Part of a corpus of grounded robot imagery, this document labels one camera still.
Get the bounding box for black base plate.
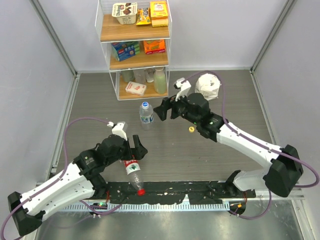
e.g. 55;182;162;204
89;181;256;205

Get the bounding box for white pink soap box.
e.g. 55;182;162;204
125;81;147;96

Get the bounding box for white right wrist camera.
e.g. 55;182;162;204
173;77;192;102

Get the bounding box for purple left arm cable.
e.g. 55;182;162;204
0;117;113;240

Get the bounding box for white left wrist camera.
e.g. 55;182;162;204
107;121;128;141

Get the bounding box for white yogurt tub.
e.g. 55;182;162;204
111;2;138;25

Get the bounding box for gold bottle cap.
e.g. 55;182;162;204
188;126;195;133

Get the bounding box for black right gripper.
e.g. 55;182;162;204
154;89;200;126

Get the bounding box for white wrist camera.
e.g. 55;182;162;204
173;77;192;102
107;121;128;141

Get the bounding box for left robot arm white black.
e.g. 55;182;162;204
7;134;148;237

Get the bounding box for white slotted cable duct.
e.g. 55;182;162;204
60;200;230;213

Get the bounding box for clear plastic cup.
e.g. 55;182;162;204
133;68;146;84

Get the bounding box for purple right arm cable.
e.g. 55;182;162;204
183;71;320;221

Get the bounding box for white wire shelf rack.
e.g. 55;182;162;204
94;0;172;101

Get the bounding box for orange cracker box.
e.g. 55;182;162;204
143;39;166;55

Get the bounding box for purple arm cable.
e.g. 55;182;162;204
0;117;113;240
183;71;320;221

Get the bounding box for clear bottle blue white label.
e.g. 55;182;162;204
139;101;154;130

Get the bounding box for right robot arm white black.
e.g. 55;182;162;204
154;93;303;198

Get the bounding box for clear bottle red label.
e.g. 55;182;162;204
124;159;146;196

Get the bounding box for pale green bottle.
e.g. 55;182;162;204
153;67;167;95

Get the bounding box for yellow snack packet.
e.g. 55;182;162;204
136;7;152;26

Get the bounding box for frosted green jar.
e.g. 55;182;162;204
121;70;135;83

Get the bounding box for small white cup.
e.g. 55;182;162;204
144;68;155;83

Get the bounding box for yellow orange box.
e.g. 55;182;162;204
150;0;169;28

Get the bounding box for crumpled white paper bag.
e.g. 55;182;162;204
194;73;221;101

